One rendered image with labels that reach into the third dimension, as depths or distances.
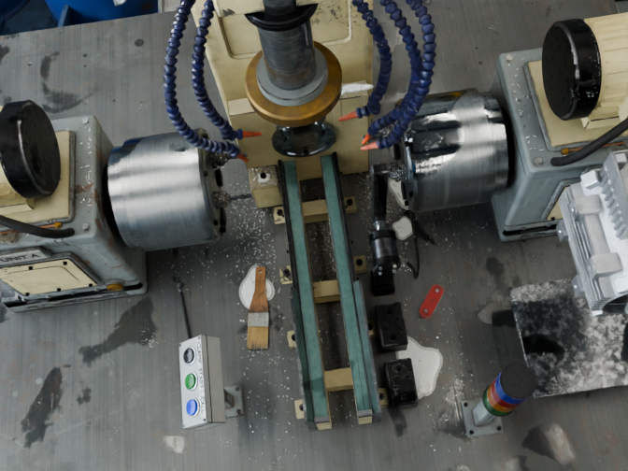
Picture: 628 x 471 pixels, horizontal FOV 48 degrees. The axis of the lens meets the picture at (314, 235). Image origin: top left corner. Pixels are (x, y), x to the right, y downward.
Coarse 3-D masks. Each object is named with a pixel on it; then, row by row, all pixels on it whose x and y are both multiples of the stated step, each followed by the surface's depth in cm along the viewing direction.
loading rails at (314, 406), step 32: (288, 192) 167; (288, 224) 163; (352, 256) 159; (320, 288) 165; (352, 288) 163; (352, 320) 154; (320, 352) 152; (352, 352) 151; (320, 384) 149; (352, 384) 156; (320, 416) 147
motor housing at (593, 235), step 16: (576, 192) 115; (592, 192) 113; (608, 208) 111; (576, 224) 115; (592, 224) 111; (608, 224) 110; (576, 240) 115; (592, 240) 110; (608, 240) 110; (624, 240) 108; (576, 256) 116; (624, 256) 108; (624, 272) 107; (592, 288) 111; (608, 288) 108; (592, 304) 111; (608, 304) 117; (624, 304) 118
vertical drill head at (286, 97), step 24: (264, 0) 105; (288, 0) 105; (264, 48) 117; (288, 48) 115; (312, 48) 120; (264, 72) 128; (288, 72) 121; (312, 72) 125; (336, 72) 129; (264, 96) 128; (288, 96) 125; (312, 96) 126; (336, 96) 128; (288, 120) 127; (312, 120) 128
